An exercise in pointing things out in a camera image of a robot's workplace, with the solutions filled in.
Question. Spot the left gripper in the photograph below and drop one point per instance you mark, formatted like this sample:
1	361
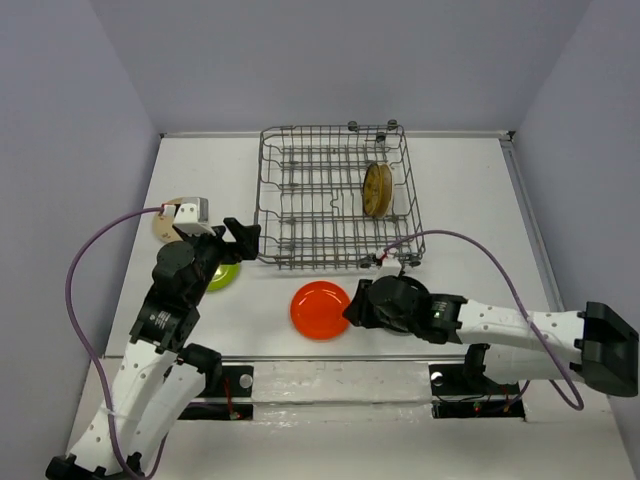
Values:
247	241

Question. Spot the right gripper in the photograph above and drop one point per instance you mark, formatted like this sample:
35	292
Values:
358	311

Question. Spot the black plate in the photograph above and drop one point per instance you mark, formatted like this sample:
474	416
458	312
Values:
412	335

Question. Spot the lime green plate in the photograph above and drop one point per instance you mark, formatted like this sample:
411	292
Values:
223	277

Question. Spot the orange plate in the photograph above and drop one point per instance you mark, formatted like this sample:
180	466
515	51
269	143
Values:
316	310

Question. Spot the yellow patterned plate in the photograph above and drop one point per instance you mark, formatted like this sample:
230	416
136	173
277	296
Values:
374	191

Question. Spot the cream floral plate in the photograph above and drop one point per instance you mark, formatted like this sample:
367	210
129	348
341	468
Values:
390	183

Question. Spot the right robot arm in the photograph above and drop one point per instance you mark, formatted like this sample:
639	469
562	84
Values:
594	345

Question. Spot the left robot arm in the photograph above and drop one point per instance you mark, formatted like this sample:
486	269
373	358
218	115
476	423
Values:
161	373

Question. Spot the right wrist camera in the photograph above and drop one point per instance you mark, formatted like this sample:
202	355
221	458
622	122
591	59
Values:
389	267

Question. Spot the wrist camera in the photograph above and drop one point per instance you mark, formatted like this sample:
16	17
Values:
389	267
192	216

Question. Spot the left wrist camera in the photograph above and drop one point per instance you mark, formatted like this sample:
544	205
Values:
192	216

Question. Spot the grey wire dish rack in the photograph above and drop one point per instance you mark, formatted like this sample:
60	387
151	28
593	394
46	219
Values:
309	196

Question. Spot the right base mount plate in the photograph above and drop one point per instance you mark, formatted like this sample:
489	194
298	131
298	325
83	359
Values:
454	396

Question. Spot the base mount plate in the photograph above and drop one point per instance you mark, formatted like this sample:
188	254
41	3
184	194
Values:
454	396
227	399

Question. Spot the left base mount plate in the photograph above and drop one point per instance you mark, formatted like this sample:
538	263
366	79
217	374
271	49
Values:
227	399

